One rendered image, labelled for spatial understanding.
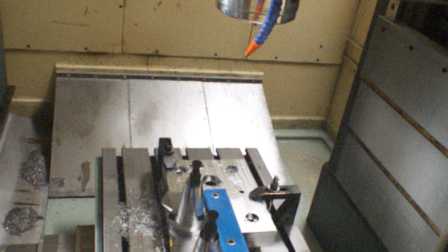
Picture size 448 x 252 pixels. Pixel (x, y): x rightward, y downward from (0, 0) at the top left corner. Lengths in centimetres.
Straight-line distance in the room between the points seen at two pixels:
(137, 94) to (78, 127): 28
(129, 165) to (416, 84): 81
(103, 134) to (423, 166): 118
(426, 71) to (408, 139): 17
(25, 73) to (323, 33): 128
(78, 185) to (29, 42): 62
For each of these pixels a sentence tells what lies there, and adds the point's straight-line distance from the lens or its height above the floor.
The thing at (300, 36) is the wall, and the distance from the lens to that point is 214.
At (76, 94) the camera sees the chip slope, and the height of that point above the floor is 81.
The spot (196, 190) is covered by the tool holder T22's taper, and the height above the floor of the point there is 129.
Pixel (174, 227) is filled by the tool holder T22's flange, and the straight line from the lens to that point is 72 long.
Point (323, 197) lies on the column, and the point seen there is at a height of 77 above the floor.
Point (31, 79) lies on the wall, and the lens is 206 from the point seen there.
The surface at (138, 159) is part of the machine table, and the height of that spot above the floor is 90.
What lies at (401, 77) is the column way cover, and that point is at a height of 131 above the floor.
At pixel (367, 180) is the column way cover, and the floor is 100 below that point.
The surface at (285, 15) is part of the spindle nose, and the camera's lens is 87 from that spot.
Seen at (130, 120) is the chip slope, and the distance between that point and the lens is 190.
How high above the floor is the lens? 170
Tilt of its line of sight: 29 degrees down
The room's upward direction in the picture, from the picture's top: 9 degrees clockwise
